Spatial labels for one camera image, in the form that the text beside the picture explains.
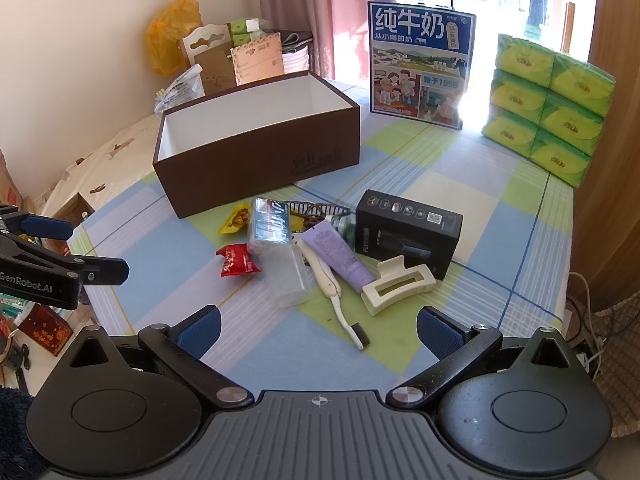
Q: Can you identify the pink curtain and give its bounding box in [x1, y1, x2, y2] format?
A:
[252, 0, 453, 83]

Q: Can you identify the yellow plastic bag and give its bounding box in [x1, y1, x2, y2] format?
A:
[146, 0, 205, 77]

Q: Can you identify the desktop with checked cloth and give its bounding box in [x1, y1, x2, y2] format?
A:
[65, 80, 576, 376]

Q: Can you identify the blue milk carton box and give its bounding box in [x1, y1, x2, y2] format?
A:
[367, 0, 476, 132]

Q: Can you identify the cream hair claw clip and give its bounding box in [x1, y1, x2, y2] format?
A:
[361, 255, 433, 317]

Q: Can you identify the black product box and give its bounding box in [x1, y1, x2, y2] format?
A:
[354, 189, 463, 281]

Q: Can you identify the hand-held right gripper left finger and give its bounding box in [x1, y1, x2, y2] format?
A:
[59, 305, 256, 411]

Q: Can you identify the clear plastic bag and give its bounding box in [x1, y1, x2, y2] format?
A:
[154, 64, 207, 113]

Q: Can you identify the yellow snack packet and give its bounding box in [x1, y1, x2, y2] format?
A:
[218, 202, 253, 235]

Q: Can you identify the white eyebrow brush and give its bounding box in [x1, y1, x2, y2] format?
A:
[296, 237, 372, 350]

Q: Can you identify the brown quilted cushion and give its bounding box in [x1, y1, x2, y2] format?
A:
[595, 295, 640, 436]

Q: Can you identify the white cardboard carrier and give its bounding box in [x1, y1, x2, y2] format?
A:
[179, 24, 233, 68]

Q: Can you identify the orange cardboard box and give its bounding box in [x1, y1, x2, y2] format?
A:
[0, 150, 23, 211]

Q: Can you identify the purple tube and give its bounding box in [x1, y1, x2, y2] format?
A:
[299, 220, 376, 293]

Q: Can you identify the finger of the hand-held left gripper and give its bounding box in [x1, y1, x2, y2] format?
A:
[0, 234, 130, 287]
[0, 204, 75, 242]

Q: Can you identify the stack of green tissue packs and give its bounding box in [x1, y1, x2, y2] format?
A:
[481, 32, 617, 190]

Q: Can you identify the small open cardboard box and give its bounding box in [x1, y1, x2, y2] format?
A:
[50, 192, 96, 258]

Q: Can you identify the brown storage box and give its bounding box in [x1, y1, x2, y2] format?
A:
[152, 71, 362, 219]

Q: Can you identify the wooden cabinet panel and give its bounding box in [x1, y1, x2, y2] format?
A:
[570, 0, 640, 286]

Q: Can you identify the clear plastic box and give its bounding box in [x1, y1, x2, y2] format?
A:
[260, 247, 313, 308]

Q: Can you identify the red printed box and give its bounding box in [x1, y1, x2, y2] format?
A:
[19, 305, 73, 358]

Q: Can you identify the white cable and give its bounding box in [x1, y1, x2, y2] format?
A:
[567, 270, 608, 376]

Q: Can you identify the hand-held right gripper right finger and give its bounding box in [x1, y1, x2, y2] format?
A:
[386, 307, 586, 409]

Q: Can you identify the blue pocket tissue pack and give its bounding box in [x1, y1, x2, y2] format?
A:
[248, 197, 292, 256]

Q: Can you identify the brown cardboard box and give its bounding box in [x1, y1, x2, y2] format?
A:
[189, 47, 238, 96]

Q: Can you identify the red snack packet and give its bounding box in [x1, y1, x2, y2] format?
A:
[216, 243, 262, 278]

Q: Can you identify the pink cardboard box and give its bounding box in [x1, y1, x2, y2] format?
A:
[230, 32, 286, 86]

